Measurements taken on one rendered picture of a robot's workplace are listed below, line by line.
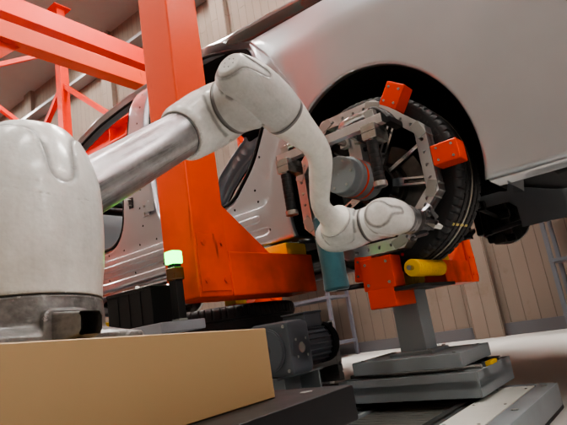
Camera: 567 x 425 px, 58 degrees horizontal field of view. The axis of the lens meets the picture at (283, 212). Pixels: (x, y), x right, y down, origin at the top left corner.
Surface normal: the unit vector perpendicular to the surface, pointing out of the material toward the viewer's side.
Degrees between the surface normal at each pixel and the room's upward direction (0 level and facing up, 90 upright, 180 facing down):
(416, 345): 90
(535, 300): 90
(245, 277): 90
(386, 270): 90
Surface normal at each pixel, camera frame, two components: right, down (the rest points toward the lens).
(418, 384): -0.61, -0.09
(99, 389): 0.78, -0.26
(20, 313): 0.30, -0.38
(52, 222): 0.61, -0.32
